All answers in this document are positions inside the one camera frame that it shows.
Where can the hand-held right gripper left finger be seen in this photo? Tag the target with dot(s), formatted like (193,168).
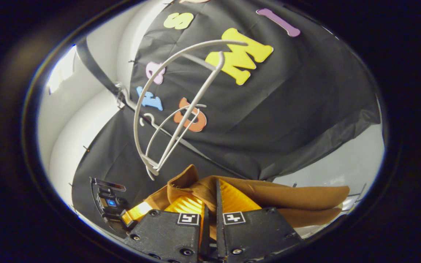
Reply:
(166,233)

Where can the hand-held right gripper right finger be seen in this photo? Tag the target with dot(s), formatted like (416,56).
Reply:
(219,212)

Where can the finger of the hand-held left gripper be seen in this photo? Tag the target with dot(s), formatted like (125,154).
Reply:
(135,212)

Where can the brown jacket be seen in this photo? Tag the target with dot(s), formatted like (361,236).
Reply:
(298,199)

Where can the white plastic clothes hanger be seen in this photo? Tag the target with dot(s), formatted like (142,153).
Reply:
(170,120)
(137,120)

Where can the clear tape wrap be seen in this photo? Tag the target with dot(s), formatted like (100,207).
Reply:
(122,94)

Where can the black backdrop cloth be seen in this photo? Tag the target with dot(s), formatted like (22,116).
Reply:
(287,102)

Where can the long ceiling light panel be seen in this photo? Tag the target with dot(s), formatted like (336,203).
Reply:
(62,69)

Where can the black clothes rail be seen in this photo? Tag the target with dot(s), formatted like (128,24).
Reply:
(93,65)

